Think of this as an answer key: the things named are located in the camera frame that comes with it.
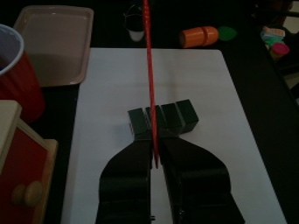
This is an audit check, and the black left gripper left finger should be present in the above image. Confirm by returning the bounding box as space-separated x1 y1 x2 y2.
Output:
95 128 155 224

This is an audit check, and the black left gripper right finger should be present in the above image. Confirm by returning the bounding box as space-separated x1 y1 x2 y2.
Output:
158 129 248 224

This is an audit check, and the dark green toy sushi piece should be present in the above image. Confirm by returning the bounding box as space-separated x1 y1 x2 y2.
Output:
174 99 201 135

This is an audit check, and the white cutting board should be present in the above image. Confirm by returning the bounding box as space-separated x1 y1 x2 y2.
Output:
61 47 290 224

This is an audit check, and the red wooden box with knob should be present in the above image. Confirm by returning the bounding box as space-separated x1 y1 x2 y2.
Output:
0 100 61 224

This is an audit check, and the red plastic cup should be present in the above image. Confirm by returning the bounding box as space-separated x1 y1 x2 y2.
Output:
0 24 47 124

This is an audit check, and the orange cylindrical toy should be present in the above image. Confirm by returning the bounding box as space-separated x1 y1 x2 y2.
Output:
178 25 221 49

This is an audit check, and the pink and yellow toy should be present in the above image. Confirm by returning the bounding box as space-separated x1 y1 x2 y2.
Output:
269 42 293 61

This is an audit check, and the green round toy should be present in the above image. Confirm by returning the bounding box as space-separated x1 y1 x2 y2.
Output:
217 25 240 42

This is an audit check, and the teal and cream toy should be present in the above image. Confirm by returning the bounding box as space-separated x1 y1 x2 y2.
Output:
260 25 288 47

